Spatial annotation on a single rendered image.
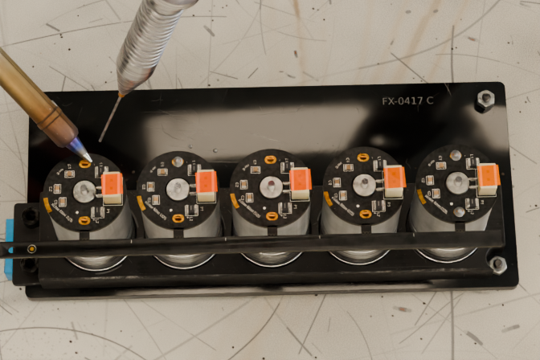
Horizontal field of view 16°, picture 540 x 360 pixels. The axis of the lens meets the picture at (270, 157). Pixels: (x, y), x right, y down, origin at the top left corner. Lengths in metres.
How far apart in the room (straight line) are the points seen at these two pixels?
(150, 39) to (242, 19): 0.15
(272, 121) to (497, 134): 0.08
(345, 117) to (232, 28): 0.05
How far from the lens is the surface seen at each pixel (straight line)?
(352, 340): 0.61
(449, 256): 0.59
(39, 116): 0.56
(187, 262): 0.59
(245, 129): 0.62
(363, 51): 0.64
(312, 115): 0.62
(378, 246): 0.55
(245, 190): 0.56
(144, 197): 0.56
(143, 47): 0.50
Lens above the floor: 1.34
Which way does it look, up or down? 70 degrees down
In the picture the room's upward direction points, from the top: straight up
